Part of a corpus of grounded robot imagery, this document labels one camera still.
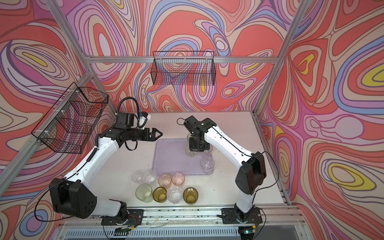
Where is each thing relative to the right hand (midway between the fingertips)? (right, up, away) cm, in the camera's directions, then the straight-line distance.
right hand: (198, 152), depth 80 cm
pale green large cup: (-30, -22, +1) cm, 37 cm away
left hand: (-22, +11, 0) cm, 25 cm away
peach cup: (-19, -17, +4) cm, 26 cm away
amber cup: (-21, -23, 0) cm, 31 cm away
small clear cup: (-35, -14, +4) cm, 38 cm away
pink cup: (-12, -15, +4) cm, 20 cm away
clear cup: (+5, +3, -8) cm, 10 cm away
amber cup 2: (-4, -24, 0) cm, 24 cm away
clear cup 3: (-13, -23, 0) cm, 26 cm away
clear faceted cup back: (+5, -6, +4) cm, 9 cm away
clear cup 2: (-29, -15, +6) cm, 33 cm away
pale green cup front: (-4, -2, +8) cm, 10 cm away
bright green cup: (-5, +10, -7) cm, 13 cm away
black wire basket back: (-11, +55, +22) cm, 60 cm away
